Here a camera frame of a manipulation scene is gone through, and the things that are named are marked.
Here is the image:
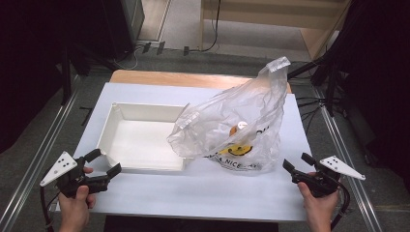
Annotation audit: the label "light wooden frame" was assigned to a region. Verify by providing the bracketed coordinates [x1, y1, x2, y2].
[199, 0, 353, 62]

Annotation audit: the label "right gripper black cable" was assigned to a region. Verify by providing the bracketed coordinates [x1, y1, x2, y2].
[330, 178, 352, 230]

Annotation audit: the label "black floor cables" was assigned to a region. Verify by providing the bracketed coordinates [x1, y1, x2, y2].
[295, 95, 327, 136]

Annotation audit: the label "person's right hand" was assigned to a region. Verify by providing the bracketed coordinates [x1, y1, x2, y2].
[297, 181, 340, 224]

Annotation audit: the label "white rectangular tray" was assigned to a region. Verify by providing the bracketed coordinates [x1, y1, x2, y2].
[96, 101, 194, 172]

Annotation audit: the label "person's left hand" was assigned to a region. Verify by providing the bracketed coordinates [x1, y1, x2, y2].
[58, 166, 97, 226]

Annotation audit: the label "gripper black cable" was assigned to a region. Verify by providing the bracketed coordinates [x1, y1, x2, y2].
[39, 186, 62, 232]
[330, 178, 352, 230]

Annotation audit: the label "orange bottle with white cap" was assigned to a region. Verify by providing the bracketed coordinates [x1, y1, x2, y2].
[227, 119, 249, 138]

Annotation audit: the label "white floor cable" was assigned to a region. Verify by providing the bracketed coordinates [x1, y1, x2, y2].
[113, 44, 144, 72]

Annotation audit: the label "metal floor rail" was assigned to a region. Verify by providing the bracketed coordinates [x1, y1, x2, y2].
[312, 86, 385, 232]
[0, 85, 81, 232]

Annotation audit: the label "white board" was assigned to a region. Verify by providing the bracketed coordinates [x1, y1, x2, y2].
[54, 81, 318, 223]

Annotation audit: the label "black curtain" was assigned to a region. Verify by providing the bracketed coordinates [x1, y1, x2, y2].
[337, 0, 410, 192]
[0, 0, 67, 154]

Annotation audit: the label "black stand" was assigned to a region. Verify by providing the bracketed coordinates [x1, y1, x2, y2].
[60, 46, 73, 105]

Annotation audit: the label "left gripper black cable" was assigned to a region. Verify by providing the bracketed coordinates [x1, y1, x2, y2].
[39, 186, 62, 232]

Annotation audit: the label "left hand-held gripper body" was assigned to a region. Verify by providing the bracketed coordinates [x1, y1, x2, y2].
[40, 151, 111, 198]

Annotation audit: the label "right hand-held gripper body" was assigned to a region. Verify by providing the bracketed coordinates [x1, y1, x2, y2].
[291, 155, 366, 198]

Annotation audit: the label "dark cabinet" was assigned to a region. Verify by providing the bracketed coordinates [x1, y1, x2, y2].
[98, 0, 145, 63]

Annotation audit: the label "hanging black cable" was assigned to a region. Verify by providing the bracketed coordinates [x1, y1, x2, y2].
[189, 0, 222, 53]

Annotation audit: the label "wooden table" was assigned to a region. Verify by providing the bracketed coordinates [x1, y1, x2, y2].
[109, 69, 293, 95]

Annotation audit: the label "clear plastic bag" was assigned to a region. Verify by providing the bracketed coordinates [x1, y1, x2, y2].
[166, 56, 292, 173]

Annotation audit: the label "black tripod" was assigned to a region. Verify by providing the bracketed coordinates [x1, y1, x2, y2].
[286, 52, 344, 118]

